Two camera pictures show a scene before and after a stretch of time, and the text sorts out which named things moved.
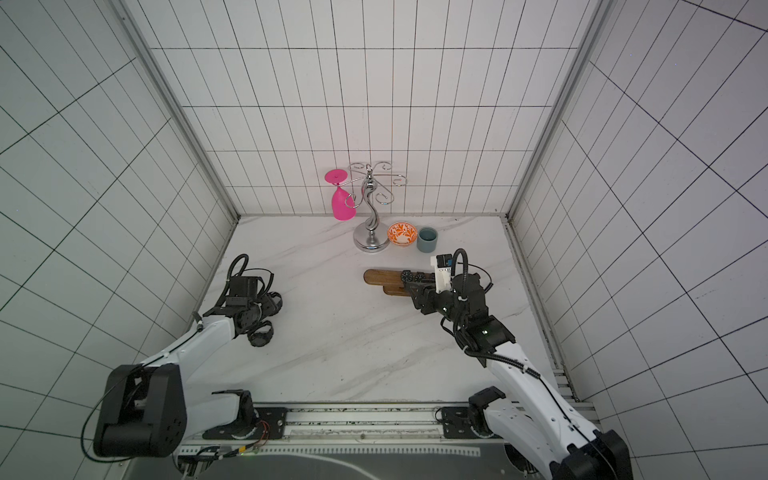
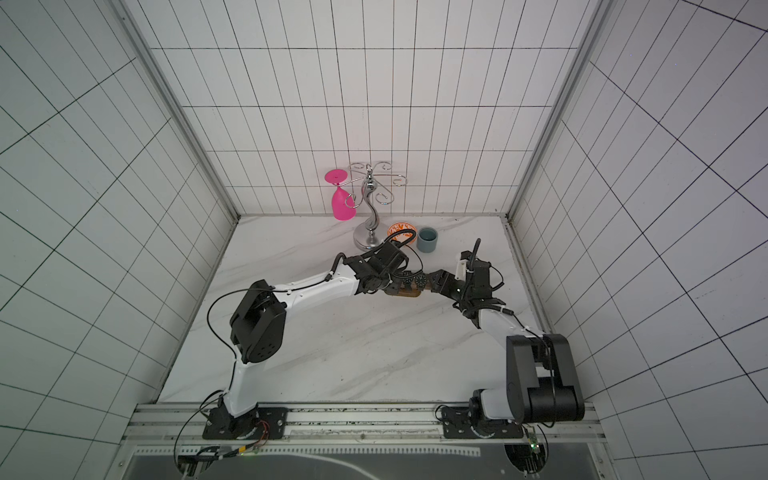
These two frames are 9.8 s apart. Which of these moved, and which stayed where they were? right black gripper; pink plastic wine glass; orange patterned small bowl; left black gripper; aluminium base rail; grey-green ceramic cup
Moved: left black gripper; right black gripper
Stayed: aluminium base rail; grey-green ceramic cup; orange patterned small bowl; pink plastic wine glass
